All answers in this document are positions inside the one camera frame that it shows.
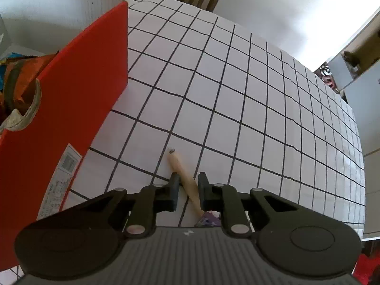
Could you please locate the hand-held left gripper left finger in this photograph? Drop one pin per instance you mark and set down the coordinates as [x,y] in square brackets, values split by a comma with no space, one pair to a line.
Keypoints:
[173,193]

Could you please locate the brown orange snack packet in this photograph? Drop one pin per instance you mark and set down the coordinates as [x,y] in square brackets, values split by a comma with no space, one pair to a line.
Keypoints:
[26,68]

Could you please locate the red plastic stool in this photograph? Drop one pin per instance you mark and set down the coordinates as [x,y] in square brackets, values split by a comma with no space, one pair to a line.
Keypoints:
[368,270]

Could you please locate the row of shoes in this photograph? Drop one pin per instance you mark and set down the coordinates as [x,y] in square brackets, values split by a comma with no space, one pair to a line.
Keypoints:
[329,80]

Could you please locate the grey tall cabinet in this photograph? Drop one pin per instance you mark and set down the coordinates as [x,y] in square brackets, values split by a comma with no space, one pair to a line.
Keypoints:
[362,65]

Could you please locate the red cardboard box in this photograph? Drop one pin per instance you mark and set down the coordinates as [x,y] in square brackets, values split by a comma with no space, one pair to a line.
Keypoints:
[74,95]

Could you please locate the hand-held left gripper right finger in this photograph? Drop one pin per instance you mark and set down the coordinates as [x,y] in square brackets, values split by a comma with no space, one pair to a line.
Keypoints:
[203,193]

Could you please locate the black checked white tablecloth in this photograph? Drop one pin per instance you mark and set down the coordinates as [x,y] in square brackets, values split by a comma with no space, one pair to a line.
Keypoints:
[237,95]

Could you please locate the group of shelf ornaments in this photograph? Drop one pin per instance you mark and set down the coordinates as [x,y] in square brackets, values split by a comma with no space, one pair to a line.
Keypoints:
[353,61]

